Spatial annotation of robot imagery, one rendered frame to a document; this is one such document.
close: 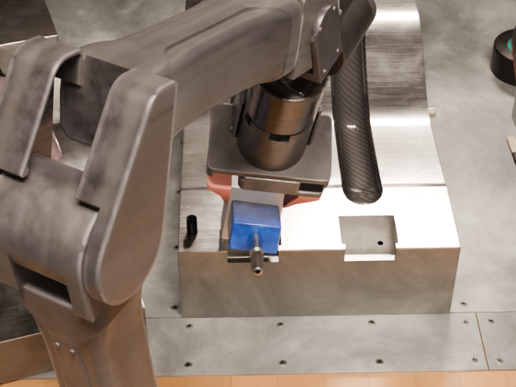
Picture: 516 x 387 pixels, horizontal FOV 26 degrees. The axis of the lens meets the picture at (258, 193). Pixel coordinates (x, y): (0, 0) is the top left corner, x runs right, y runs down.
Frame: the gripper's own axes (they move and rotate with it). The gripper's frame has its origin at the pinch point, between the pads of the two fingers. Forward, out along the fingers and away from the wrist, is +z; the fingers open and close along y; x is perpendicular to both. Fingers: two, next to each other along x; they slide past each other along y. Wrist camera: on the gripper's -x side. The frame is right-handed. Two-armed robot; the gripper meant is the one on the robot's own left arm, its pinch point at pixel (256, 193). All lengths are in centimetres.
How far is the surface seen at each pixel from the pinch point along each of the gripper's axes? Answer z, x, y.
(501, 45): 19, -35, -31
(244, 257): 5.9, 3.5, 0.1
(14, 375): 12.3, 14.7, 19.9
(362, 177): 7.3, -7.2, -11.4
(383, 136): 8.9, -13.5, -13.9
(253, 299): 10.2, 5.7, -1.3
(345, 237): 7.0, -0.2, -9.6
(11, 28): 17.5, -27.9, 26.8
